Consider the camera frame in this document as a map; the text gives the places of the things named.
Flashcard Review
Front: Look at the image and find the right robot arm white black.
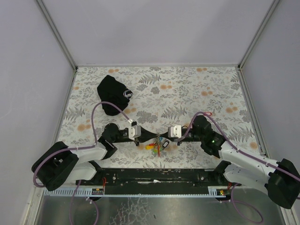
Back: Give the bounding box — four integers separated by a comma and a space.
162, 115, 300, 209

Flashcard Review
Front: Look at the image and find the floral table mat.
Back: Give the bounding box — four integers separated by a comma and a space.
52, 66, 268, 169

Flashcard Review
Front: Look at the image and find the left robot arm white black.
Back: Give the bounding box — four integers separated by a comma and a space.
31, 122, 157, 191

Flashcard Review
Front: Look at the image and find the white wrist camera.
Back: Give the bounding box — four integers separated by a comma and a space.
128, 121, 141, 140
168, 125, 182, 138

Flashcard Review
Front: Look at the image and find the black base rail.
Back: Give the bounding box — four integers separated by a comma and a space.
80, 168, 229, 195

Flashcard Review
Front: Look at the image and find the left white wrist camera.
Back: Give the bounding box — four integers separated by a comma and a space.
128, 121, 141, 140

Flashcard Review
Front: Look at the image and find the key bunch with coloured tags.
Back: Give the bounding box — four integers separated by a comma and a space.
145, 135, 170, 157

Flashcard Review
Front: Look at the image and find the black drawstring bag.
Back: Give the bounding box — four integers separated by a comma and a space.
97, 75, 133, 111

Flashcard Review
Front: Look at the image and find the grey slotted cable duct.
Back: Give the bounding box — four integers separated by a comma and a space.
44, 187, 104, 197

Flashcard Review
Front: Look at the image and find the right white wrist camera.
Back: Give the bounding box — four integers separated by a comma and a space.
168, 125, 182, 138

